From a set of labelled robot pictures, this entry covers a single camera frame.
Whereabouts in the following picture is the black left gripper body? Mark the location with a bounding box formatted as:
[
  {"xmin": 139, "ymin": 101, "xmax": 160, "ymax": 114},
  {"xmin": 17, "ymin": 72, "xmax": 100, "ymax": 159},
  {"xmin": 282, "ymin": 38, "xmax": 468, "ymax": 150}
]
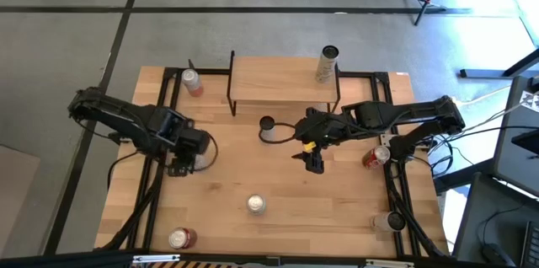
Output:
[{"xmin": 179, "ymin": 129, "xmax": 211, "ymax": 159}]

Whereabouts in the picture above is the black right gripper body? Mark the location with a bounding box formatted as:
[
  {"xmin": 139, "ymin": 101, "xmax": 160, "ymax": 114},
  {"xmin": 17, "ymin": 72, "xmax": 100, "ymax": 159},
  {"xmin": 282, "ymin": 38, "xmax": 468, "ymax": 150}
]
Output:
[{"xmin": 294, "ymin": 107, "xmax": 342, "ymax": 147}]

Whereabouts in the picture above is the red Coke can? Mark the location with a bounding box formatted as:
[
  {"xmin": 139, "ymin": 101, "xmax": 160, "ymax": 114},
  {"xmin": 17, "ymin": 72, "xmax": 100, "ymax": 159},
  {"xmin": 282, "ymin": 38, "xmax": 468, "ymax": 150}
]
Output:
[
  {"xmin": 168, "ymin": 227, "xmax": 198, "ymax": 251},
  {"xmin": 361, "ymin": 144, "xmax": 392, "ymax": 171}
]

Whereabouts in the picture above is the orange and silver seltzer can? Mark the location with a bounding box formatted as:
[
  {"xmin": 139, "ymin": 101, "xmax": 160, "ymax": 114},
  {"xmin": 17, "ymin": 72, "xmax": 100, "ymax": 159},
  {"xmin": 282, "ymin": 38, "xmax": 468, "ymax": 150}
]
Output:
[{"xmin": 245, "ymin": 193, "xmax": 267, "ymax": 217}]

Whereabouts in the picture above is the pink and silver can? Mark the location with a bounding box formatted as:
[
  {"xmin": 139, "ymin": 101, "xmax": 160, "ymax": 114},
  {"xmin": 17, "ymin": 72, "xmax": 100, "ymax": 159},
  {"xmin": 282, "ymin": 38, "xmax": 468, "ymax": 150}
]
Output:
[{"xmin": 180, "ymin": 68, "xmax": 205, "ymax": 99}]

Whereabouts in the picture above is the wooden shelf with black legs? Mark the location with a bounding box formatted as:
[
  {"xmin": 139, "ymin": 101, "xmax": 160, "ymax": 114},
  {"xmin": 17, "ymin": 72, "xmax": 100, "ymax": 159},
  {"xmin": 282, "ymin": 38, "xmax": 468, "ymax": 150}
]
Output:
[{"xmin": 226, "ymin": 50, "xmax": 342, "ymax": 117}]

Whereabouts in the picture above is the black yellow hazard strip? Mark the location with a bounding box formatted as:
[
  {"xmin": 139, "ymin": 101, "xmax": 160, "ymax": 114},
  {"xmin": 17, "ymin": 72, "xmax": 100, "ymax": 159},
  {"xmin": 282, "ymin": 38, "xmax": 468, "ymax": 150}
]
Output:
[{"xmin": 147, "ymin": 260, "xmax": 237, "ymax": 268}]

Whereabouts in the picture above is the black stand base bar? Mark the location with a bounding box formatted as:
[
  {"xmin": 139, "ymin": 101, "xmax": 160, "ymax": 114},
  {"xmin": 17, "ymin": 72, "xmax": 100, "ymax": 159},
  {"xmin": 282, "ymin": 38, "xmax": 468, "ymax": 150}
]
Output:
[{"xmin": 458, "ymin": 47, "xmax": 539, "ymax": 79}]

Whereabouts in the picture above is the dark grey desk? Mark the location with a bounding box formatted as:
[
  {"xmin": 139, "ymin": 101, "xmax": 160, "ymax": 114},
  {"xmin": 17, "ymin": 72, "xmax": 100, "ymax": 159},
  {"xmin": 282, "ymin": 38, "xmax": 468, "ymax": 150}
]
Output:
[
  {"xmin": 492, "ymin": 76, "xmax": 539, "ymax": 197},
  {"xmin": 452, "ymin": 173, "xmax": 539, "ymax": 268}
]

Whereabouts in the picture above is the black computer mouse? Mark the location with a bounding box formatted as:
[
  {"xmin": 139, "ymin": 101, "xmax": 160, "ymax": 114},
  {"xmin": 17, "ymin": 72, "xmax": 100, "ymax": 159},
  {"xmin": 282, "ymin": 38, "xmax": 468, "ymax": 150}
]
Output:
[{"xmin": 481, "ymin": 242, "xmax": 513, "ymax": 267}]

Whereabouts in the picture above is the white fiducial marker card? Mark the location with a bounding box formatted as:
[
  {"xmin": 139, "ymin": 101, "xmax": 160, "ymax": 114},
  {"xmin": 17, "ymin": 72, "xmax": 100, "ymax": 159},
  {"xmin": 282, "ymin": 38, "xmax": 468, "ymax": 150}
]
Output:
[{"xmin": 518, "ymin": 89, "xmax": 539, "ymax": 113}]

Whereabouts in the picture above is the black keyboard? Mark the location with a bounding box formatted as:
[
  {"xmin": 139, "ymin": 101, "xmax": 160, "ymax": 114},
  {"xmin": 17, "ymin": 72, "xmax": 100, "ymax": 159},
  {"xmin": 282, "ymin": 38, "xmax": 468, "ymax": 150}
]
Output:
[{"xmin": 520, "ymin": 220, "xmax": 539, "ymax": 268}]

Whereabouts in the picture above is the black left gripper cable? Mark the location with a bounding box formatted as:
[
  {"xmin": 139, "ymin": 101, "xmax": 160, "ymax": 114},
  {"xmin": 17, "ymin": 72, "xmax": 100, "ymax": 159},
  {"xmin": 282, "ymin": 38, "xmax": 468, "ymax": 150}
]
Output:
[{"xmin": 205, "ymin": 132, "xmax": 220, "ymax": 173}]

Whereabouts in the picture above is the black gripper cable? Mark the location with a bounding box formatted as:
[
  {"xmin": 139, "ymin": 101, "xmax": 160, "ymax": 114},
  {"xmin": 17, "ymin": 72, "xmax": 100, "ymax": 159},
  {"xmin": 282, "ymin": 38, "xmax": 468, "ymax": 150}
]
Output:
[
  {"xmin": 205, "ymin": 132, "xmax": 220, "ymax": 173},
  {"xmin": 257, "ymin": 121, "xmax": 301, "ymax": 146}
]

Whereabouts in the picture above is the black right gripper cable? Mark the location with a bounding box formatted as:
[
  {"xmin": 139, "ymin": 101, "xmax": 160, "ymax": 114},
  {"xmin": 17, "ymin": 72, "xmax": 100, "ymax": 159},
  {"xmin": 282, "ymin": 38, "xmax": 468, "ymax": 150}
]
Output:
[{"xmin": 257, "ymin": 121, "xmax": 301, "ymax": 146}]

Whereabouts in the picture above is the black metal table frame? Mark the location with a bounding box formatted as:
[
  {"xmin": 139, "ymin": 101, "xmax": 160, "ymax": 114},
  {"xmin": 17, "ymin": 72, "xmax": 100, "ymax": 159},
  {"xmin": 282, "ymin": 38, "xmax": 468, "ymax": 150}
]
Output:
[{"xmin": 94, "ymin": 65, "xmax": 450, "ymax": 260}]

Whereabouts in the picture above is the silver bracket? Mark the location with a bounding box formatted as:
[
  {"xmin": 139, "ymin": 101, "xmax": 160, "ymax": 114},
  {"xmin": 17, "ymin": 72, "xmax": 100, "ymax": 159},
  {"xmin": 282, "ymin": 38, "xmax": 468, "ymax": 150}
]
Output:
[
  {"xmin": 365, "ymin": 259, "xmax": 416, "ymax": 268},
  {"xmin": 131, "ymin": 254, "xmax": 181, "ymax": 265}
]

